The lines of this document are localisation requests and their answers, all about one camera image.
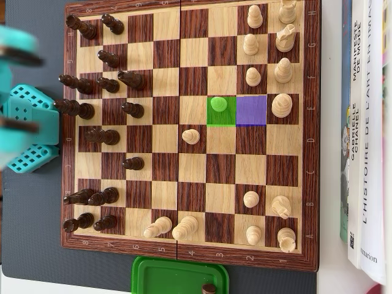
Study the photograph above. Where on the light wooden pawn piece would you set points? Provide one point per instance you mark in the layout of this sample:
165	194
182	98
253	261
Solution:
253	234
219	104
190	137
254	18
253	78
251	199
251	46

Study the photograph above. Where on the teal perforated robot base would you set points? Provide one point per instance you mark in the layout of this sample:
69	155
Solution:
39	122

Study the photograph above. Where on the captured dark chess piece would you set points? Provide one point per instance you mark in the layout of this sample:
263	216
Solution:
209	288

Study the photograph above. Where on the dark wooden king piece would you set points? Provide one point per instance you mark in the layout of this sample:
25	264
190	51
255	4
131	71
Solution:
78	109

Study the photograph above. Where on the dark wooden rook piece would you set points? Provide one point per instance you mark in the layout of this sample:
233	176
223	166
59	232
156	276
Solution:
82	27
79	222

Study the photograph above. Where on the dark wooden pawn piece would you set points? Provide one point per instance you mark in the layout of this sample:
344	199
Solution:
105	222
109	59
133	110
109	85
114	25
134	163

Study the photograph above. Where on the dark wooden queen piece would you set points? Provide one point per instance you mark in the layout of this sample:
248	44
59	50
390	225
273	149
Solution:
105	137

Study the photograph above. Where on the dark wooden knight piece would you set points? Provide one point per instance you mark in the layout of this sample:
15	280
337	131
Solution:
133	80
79	197

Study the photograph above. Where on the wooden folding chessboard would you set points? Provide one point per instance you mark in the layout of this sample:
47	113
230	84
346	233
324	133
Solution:
193	79

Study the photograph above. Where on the light wooden bishop piece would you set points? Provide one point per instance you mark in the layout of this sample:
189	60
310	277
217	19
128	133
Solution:
159	227
283	72

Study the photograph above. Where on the light wooden queen piece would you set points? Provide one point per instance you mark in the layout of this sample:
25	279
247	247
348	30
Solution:
185	228

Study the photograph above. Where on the green plastic tray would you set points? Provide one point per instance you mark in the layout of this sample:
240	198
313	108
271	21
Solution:
171	275

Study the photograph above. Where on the light wooden king piece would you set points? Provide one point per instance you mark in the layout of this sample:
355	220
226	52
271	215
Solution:
281	105

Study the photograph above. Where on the light wooden knight piece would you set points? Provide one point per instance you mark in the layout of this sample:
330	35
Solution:
281	205
284	41

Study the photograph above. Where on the light wooden rook piece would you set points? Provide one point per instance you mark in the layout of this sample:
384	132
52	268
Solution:
286	240
287	13

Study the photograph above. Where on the illustrated panda book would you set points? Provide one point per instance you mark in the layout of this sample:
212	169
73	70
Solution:
345	137

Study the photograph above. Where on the white Chanel fashion book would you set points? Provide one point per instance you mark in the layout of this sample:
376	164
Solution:
356	122

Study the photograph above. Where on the white art history book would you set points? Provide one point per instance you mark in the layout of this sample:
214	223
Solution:
372	153

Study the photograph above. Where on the pink round object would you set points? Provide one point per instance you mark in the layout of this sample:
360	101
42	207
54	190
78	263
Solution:
379	290

